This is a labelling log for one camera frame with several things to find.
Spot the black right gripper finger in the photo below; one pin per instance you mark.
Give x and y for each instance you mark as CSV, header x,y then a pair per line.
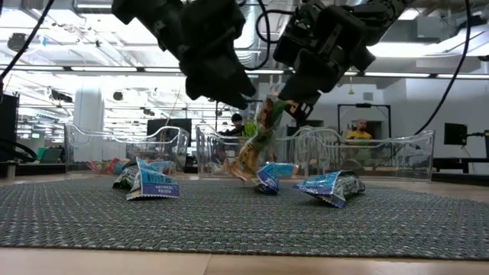
x,y
302,84
303,111

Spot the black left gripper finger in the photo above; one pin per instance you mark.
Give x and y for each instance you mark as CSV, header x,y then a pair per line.
x,y
240,95
206,84

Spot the green wrapper granola bar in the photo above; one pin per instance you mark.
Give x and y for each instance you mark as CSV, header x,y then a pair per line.
x,y
260,141
217,168

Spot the blue oatmeal raisin granola bar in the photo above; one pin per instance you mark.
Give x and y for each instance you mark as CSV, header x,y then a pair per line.
x,y
153,185
273,177
330,187

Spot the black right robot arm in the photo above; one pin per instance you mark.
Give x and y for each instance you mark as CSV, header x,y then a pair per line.
x,y
382,15

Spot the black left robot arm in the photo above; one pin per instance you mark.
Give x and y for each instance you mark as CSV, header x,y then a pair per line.
x,y
145,19

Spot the person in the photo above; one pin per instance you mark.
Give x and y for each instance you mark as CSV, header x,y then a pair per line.
x,y
235,124
359,131

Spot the green plant in white pot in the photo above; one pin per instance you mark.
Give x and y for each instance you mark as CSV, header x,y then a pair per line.
x,y
250,129

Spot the yellow hanging pendant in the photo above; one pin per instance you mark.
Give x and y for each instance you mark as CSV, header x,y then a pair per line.
x,y
350,89

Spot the clear plastic bin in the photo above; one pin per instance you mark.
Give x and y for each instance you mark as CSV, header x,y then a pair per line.
x,y
126,141
382,153
214,145

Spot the white round column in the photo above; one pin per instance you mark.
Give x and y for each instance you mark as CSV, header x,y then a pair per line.
x,y
88,126

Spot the grey woven table mat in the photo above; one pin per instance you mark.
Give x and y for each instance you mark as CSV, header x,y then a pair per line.
x,y
244,229

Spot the small black monitor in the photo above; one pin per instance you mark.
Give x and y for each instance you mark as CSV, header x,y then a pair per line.
x,y
455,133

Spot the teal box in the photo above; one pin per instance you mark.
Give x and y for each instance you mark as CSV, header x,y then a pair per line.
x,y
49,154

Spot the black equipment box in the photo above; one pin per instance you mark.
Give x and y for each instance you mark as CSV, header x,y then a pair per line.
x,y
8,130

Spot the black metal stand frame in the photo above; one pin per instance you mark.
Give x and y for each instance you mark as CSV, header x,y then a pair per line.
x,y
363,105

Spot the black aluminium rig frame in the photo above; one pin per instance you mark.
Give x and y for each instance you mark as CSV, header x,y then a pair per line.
x,y
458,165

